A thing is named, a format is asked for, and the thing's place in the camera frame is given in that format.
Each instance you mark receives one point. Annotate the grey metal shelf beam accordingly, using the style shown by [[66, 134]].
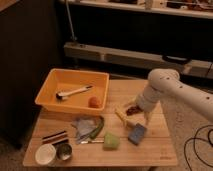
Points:
[[136, 59]]

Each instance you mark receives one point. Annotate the metal vertical pole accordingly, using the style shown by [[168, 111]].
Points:
[[73, 37]]

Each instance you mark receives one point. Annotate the wooden table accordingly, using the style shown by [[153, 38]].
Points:
[[156, 148]]

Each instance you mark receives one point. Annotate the white handled brush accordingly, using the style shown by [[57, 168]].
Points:
[[63, 95]]

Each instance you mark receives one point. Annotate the green plastic cup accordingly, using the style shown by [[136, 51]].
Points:
[[111, 141]]

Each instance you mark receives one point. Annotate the dark striped bar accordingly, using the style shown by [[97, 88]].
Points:
[[55, 139]]

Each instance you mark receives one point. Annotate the small metal knife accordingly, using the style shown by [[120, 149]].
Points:
[[92, 141]]

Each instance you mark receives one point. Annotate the blue sponge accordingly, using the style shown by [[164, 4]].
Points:
[[136, 135]]

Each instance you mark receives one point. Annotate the small metal cup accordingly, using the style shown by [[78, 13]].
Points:
[[64, 152]]

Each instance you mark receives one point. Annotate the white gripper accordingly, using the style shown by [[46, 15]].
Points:
[[146, 100]]

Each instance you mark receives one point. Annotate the grey crumpled cloth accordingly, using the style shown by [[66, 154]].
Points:
[[84, 127]]

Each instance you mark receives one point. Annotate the orange plastic bin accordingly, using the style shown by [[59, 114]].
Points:
[[65, 80]]

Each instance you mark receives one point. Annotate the dark red dried chili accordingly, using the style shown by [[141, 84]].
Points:
[[133, 110]]

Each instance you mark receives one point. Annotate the wooden handled brush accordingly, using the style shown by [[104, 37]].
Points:
[[123, 118]]

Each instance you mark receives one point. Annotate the white paper cup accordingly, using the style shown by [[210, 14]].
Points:
[[45, 154]]

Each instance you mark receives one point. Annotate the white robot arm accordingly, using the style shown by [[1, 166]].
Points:
[[167, 82]]

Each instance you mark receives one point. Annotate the orange ball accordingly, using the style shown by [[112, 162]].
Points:
[[94, 102]]

